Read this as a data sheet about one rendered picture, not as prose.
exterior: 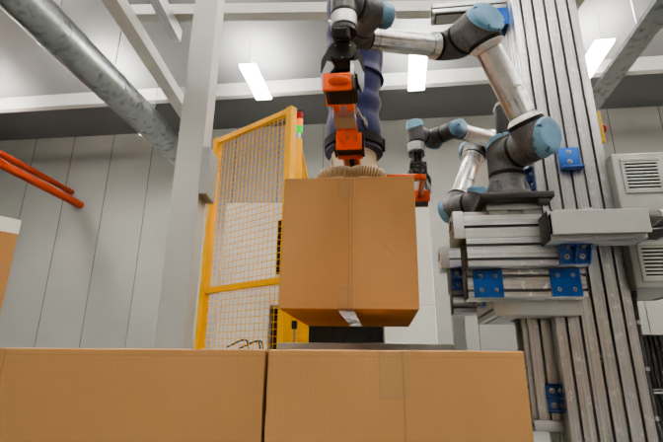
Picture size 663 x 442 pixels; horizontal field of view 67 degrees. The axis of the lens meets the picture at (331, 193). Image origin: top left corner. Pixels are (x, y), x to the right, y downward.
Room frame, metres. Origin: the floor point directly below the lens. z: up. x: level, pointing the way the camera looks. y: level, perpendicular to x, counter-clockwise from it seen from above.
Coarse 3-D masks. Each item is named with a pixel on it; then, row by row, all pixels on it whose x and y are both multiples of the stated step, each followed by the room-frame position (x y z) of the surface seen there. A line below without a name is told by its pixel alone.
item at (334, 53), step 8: (336, 24) 1.13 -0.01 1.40; (344, 24) 1.12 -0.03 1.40; (352, 24) 1.13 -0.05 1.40; (352, 32) 1.15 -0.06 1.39; (336, 40) 1.13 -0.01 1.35; (344, 40) 1.13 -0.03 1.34; (336, 48) 1.13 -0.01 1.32; (344, 48) 1.13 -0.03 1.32; (352, 48) 1.13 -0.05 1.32; (336, 56) 1.13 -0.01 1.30; (344, 56) 1.13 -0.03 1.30; (352, 56) 1.13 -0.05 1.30; (336, 64) 1.16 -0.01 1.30; (344, 64) 1.16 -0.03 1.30; (336, 72) 1.19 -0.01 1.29; (344, 72) 1.20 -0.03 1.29
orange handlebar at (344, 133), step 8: (336, 80) 1.08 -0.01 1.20; (344, 80) 1.09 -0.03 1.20; (344, 128) 1.39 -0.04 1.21; (352, 128) 1.34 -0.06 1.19; (344, 136) 1.39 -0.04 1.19; (352, 136) 1.39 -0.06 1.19; (344, 160) 1.58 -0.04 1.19; (360, 160) 1.60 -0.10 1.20; (392, 176) 1.75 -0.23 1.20; (400, 176) 1.75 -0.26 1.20; (408, 176) 1.75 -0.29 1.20; (416, 176) 1.75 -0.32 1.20; (424, 176) 1.75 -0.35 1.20; (424, 184) 1.81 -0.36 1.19
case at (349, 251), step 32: (288, 192) 1.45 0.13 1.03; (320, 192) 1.44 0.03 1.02; (352, 192) 1.43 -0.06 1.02; (384, 192) 1.43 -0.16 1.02; (288, 224) 1.45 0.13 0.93; (320, 224) 1.44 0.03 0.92; (352, 224) 1.43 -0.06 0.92; (384, 224) 1.43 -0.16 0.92; (288, 256) 1.45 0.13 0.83; (320, 256) 1.44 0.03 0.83; (352, 256) 1.43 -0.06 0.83; (384, 256) 1.42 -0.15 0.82; (416, 256) 1.42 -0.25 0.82; (288, 288) 1.45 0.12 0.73; (320, 288) 1.44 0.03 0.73; (352, 288) 1.43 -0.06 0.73; (384, 288) 1.42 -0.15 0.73; (416, 288) 1.42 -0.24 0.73; (320, 320) 1.78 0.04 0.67; (352, 320) 1.76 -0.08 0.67; (384, 320) 1.75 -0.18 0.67
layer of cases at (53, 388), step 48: (0, 384) 0.83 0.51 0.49; (48, 384) 0.83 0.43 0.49; (96, 384) 0.82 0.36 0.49; (144, 384) 0.82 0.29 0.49; (192, 384) 0.82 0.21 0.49; (240, 384) 0.82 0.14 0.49; (288, 384) 0.81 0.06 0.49; (336, 384) 0.81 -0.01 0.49; (384, 384) 0.81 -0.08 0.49; (432, 384) 0.81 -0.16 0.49; (480, 384) 0.80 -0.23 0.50; (0, 432) 0.83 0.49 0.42; (48, 432) 0.82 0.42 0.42; (96, 432) 0.82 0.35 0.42; (144, 432) 0.82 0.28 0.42; (192, 432) 0.82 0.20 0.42; (240, 432) 0.82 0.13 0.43; (288, 432) 0.81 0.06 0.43; (336, 432) 0.81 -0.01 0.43; (384, 432) 0.81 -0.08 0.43; (432, 432) 0.81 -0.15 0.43; (480, 432) 0.81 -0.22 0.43; (528, 432) 0.80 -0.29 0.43
